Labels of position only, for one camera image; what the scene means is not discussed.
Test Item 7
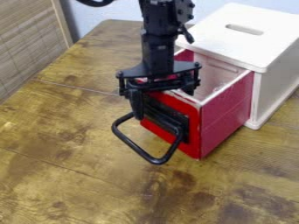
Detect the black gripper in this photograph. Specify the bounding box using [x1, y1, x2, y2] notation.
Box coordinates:
[116, 33, 202, 121]

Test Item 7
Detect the black metal drawer handle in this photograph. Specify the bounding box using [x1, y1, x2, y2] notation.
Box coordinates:
[111, 95, 192, 166]

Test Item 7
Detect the red wooden drawer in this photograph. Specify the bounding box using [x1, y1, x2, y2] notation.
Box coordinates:
[148, 50, 254, 159]

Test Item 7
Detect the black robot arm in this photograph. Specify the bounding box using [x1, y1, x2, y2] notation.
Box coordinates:
[116, 0, 202, 120]

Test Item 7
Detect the white wooden cabinet box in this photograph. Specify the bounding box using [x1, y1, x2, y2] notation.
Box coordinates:
[176, 3, 299, 130]

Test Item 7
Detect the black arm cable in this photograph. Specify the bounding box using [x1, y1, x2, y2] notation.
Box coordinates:
[75, 0, 116, 8]

